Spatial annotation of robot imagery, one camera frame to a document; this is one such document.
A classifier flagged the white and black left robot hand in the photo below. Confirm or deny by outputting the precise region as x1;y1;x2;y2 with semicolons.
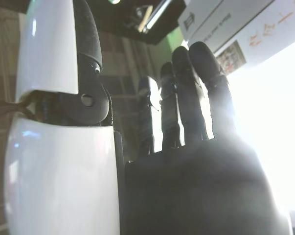
4;0;295;235

